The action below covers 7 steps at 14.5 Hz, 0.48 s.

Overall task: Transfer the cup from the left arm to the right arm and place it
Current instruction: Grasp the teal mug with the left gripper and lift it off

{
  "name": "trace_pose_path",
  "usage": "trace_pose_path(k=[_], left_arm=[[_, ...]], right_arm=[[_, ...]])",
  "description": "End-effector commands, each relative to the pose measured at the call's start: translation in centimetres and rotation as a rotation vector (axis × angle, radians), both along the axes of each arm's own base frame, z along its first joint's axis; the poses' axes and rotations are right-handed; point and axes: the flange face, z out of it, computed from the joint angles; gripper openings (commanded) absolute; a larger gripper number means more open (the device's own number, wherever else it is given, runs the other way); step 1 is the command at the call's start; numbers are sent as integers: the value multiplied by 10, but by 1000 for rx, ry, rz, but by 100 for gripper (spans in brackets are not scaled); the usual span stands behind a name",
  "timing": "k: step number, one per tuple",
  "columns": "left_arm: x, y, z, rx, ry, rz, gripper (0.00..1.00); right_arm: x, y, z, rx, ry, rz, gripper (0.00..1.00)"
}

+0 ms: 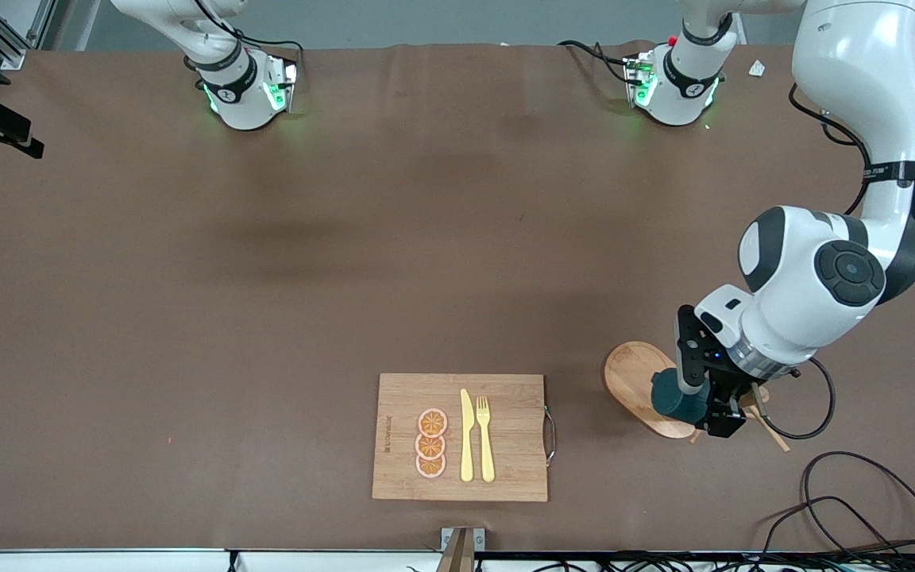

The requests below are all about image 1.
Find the yellow plastic knife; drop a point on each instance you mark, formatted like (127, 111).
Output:
(467, 445)

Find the dark green cup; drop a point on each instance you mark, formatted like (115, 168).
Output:
(668, 401)

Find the small white object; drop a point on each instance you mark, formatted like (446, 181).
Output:
(757, 68)

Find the wooden metal edge bracket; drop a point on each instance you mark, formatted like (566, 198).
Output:
(457, 552)

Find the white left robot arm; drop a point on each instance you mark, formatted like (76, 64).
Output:
(855, 63)

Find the wooden cutting board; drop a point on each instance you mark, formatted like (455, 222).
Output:
(505, 397)

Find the white table edge rail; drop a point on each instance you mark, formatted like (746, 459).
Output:
(108, 562)

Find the aluminium frame profile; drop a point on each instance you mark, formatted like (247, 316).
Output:
(9, 56)

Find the wooden mug tree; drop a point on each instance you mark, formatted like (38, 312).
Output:
(636, 377)

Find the orange slice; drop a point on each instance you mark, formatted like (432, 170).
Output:
(432, 423)

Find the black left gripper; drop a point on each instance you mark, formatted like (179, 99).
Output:
(731, 392)

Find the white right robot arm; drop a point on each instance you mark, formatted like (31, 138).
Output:
(243, 107)

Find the yellow plastic fork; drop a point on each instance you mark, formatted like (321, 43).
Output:
(488, 453)

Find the brown table cover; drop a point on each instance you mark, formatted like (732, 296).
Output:
(267, 318)

